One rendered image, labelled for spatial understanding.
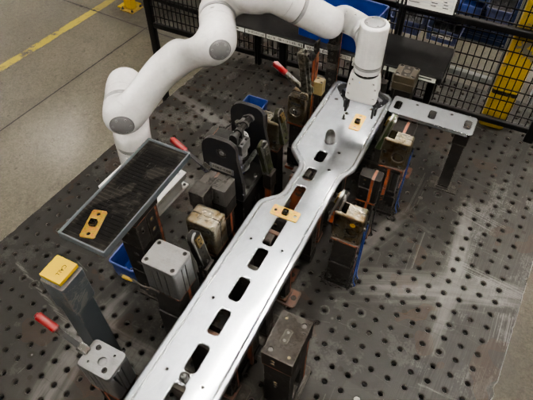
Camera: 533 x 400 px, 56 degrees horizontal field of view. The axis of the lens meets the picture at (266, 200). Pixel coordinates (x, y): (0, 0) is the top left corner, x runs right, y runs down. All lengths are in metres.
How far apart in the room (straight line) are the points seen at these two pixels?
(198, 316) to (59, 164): 2.11
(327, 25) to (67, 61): 2.88
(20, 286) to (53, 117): 1.92
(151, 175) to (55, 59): 2.86
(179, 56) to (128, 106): 0.21
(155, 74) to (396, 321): 1.02
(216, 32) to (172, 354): 0.80
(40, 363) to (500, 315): 1.39
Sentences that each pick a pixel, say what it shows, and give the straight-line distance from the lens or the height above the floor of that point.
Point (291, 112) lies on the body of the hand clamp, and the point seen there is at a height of 0.98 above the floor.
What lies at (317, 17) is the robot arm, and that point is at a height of 1.42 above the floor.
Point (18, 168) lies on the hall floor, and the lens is 3.29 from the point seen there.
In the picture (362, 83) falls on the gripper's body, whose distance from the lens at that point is 1.60.
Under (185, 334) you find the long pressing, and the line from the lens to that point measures 1.24.
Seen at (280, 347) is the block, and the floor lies 1.03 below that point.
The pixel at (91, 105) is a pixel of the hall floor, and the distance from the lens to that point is 3.58.
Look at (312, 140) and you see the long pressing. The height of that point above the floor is 1.00.
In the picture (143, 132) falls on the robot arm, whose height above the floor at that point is 1.03.
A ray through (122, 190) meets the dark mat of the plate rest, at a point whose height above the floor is 1.16.
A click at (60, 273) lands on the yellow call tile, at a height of 1.16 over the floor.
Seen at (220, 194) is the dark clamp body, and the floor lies 1.06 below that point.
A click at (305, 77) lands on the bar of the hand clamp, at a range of 1.68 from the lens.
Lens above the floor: 2.10
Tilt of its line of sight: 49 degrees down
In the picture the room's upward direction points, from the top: straight up
